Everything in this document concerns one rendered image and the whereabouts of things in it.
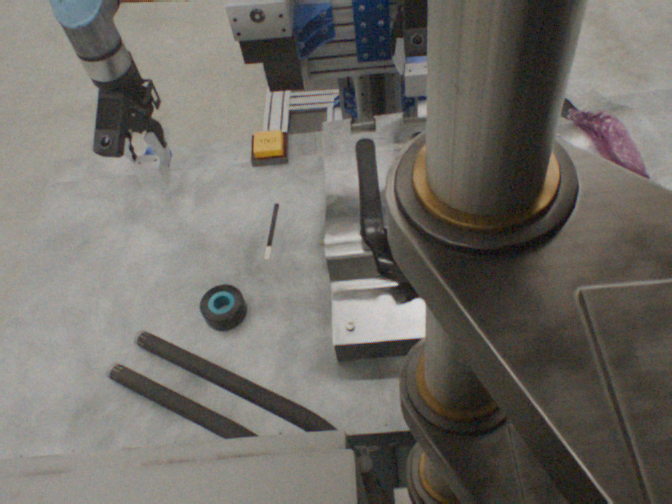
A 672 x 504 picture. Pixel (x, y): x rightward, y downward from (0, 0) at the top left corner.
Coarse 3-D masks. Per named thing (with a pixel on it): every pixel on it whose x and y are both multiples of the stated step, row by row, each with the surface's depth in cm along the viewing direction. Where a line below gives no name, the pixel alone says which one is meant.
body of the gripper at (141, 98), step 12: (132, 60) 112; (132, 72) 108; (96, 84) 107; (108, 84) 106; (120, 84) 107; (132, 84) 113; (132, 96) 113; (144, 96) 112; (132, 108) 111; (144, 108) 113; (156, 108) 118; (132, 120) 113; (144, 120) 113
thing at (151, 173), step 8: (152, 152) 125; (136, 160) 122; (144, 160) 122; (152, 160) 122; (136, 168) 121; (144, 168) 121; (152, 168) 121; (160, 168) 122; (168, 168) 125; (144, 176) 123; (152, 176) 122; (160, 176) 122; (168, 176) 125; (144, 184) 125; (152, 184) 124; (160, 184) 124; (168, 184) 125
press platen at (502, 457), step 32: (416, 352) 56; (416, 384) 54; (416, 416) 53; (448, 416) 52; (480, 416) 51; (448, 448) 51; (480, 448) 51; (512, 448) 50; (448, 480) 52; (480, 480) 49; (512, 480) 49; (544, 480) 49
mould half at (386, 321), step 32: (384, 128) 129; (416, 128) 128; (352, 160) 126; (384, 160) 125; (352, 192) 121; (384, 192) 120; (352, 224) 111; (384, 224) 110; (352, 256) 107; (352, 288) 111; (384, 288) 111; (352, 320) 108; (384, 320) 107; (416, 320) 106; (352, 352) 108; (384, 352) 108
